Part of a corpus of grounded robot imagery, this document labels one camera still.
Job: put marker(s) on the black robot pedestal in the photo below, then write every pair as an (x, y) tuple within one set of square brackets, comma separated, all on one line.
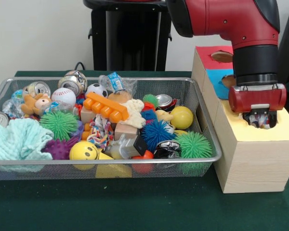
[(135, 36)]

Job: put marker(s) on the mint green knitted cloth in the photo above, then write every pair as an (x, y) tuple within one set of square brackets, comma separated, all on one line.
[(17, 139)]

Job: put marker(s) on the dark green table cloth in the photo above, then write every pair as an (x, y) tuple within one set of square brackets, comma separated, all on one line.
[(135, 207)]

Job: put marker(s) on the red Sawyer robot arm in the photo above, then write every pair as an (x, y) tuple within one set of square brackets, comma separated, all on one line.
[(231, 21)]

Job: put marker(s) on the orange plastic block toy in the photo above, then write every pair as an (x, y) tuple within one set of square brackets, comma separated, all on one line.
[(106, 108)]

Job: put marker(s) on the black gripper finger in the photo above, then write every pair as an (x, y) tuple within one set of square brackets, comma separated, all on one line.
[(272, 118), (247, 118)]

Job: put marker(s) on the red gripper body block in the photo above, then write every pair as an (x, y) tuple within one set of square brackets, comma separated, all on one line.
[(260, 98)]

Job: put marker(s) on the colourful dotted cloth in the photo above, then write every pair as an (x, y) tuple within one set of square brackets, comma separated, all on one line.
[(260, 120)]

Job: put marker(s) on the wooden box with three holes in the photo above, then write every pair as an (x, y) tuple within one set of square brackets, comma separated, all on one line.
[(253, 163)]

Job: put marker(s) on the yellow smiley face ball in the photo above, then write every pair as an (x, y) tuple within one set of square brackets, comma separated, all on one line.
[(83, 150)]

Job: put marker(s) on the green spiky rubber ball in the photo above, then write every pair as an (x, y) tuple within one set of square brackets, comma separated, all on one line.
[(193, 145), (57, 125)]

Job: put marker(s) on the blue spiky rubber ball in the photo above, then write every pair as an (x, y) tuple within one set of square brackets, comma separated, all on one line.
[(157, 132)]

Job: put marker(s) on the plain yellow ball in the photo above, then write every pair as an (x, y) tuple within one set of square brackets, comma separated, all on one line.
[(181, 118)]

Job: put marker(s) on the white baseball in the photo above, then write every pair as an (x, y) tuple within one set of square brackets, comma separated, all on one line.
[(62, 96)]

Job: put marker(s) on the brown teddy bear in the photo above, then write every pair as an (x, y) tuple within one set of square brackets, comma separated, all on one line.
[(32, 103)]

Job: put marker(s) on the cream fluffy cloth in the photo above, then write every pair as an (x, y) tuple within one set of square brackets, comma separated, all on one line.
[(135, 113)]

